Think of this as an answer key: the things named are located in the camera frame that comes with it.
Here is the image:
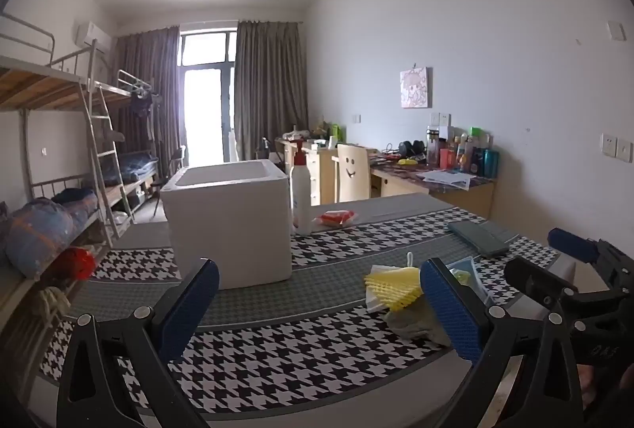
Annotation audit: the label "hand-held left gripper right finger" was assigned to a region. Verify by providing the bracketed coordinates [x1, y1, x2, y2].
[420, 257, 588, 428]

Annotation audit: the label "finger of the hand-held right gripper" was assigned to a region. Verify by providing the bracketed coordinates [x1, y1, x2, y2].
[504, 256, 634, 326]
[547, 228, 634, 283]

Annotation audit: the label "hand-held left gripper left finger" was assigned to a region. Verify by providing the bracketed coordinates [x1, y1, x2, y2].
[56, 258, 220, 428]

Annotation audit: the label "grey knitted cloth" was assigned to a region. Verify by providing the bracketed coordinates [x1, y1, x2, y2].
[384, 296, 449, 348]

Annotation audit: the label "yellow mesh scrubber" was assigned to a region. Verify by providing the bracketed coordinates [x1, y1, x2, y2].
[364, 252, 425, 313]

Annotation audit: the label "white foam box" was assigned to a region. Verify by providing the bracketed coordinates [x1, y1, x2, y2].
[159, 159, 290, 291]

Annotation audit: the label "person's right hand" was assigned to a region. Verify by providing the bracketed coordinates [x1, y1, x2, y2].
[577, 361, 610, 409]

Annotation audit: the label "grey flat pouch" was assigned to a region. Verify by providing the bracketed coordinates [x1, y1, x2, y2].
[447, 220, 511, 259]

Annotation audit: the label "wooden desk dark top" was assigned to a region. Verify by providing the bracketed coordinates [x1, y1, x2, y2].
[369, 155, 496, 218]

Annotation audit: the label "red plastic bag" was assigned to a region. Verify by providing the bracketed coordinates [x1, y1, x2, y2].
[59, 247, 96, 281]

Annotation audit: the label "white papers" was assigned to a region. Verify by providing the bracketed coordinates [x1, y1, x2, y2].
[421, 169, 474, 188]

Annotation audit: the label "beige cloth bundle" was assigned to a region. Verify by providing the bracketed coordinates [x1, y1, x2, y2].
[34, 287, 73, 325]

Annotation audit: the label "row of toiletry bottles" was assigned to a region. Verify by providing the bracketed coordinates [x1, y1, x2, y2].
[426, 126, 501, 176]

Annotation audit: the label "black folding chair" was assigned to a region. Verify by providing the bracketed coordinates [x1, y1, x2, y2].
[153, 145, 186, 216]

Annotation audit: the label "red snack packet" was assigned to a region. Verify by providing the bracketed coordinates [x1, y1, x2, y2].
[311, 209, 357, 229]

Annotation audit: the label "dark blue bedding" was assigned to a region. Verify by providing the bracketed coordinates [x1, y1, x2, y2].
[119, 153, 159, 183]

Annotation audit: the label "white pump bottle red top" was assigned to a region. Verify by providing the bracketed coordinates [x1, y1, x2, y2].
[288, 141, 313, 237]

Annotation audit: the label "navy bedding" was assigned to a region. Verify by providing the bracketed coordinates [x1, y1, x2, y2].
[52, 187, 97, 206]

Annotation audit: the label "blue plaid quilt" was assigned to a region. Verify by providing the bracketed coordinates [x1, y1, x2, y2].
[0, 197, 95, 280]

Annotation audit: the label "wooden smiley chair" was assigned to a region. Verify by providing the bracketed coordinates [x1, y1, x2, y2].
[336, 143, 372, 203]

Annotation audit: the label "metal bunk ladder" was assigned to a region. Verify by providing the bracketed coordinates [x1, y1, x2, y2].
[79, 56, 136, 250]

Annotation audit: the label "light wooden desk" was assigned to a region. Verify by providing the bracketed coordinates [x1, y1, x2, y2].
[275, 138, 377, 206]

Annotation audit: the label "balcony glass door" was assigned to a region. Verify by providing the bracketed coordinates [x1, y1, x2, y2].
[178, 29, 239, 166]

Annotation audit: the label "hanging dark clothes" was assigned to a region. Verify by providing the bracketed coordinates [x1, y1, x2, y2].
[130, 91, 162, 119]

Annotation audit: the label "metal bunk bed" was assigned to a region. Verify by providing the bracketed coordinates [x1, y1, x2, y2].
[94, 70, 164, 216]
[0, 14, 134, 359]

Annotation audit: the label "brown curtain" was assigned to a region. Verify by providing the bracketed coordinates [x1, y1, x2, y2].
[233, 19, 309, 161]
[115, 27, 180, 171]

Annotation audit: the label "white air conditioner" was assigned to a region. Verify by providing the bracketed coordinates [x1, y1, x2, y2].
[74, 22, 112, 51]

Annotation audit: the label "cartoon wall picture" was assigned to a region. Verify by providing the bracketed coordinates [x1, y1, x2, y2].
[399, 67, 433, 109]

